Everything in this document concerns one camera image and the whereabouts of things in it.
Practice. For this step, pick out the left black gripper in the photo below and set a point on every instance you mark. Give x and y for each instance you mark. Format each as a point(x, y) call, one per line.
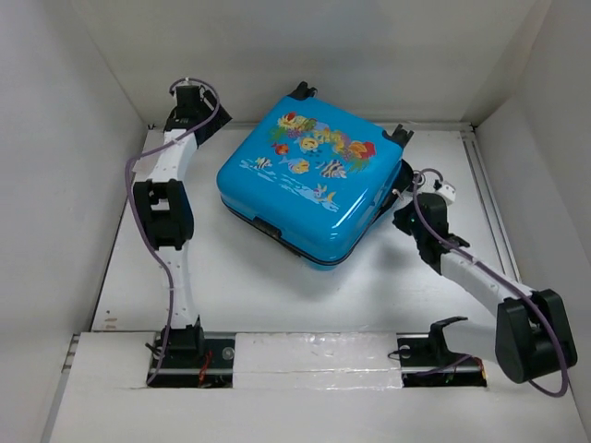
point(218, 122)

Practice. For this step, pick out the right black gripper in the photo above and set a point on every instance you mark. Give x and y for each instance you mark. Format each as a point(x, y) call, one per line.
point(401, 219)

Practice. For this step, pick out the blue kids suitcase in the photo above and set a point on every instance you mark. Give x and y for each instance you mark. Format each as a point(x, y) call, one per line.
point(315, 178)

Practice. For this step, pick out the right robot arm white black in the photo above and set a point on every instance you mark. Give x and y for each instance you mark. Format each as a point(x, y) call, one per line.
point(531, 337)

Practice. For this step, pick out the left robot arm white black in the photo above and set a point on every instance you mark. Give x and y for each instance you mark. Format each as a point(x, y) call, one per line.
point(162, 212)

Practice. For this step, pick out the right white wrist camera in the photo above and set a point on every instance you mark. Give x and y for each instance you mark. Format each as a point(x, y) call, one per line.
point(445, 190)

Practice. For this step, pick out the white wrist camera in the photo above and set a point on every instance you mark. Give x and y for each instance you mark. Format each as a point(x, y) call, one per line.
point(187, 82)
point(445, 190)

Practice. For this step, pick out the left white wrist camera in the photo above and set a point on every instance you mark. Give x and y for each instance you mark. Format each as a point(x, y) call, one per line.
point(187, 82)

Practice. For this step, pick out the aluminium frame rail right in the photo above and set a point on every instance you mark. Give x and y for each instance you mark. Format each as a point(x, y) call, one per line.
point(500, 239)

